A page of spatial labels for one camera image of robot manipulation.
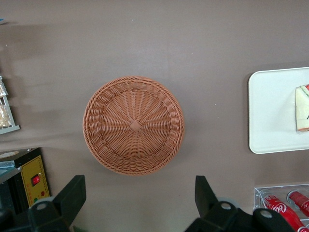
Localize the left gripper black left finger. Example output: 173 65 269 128
28 174 87 232

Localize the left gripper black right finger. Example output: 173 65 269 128
185 175 252 232

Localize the triangular sandwich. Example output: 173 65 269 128
294 84 309 132

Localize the grey snack tray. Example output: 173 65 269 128
0 74 21 135

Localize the large brown wicker basket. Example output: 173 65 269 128
82 75 186 177

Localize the cream plastic serving tray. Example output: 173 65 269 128
248 66 309 155

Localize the black food warmer machine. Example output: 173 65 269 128
0 147 51 218

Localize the clear acrylic bottle rack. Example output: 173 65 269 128
253 184 309 232

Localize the red cola bottle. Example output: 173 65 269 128
262 194 309 232
286 190 309 218

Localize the clear-wrapped rice cracker pack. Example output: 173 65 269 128
0 76 7 97
0 104 12 128

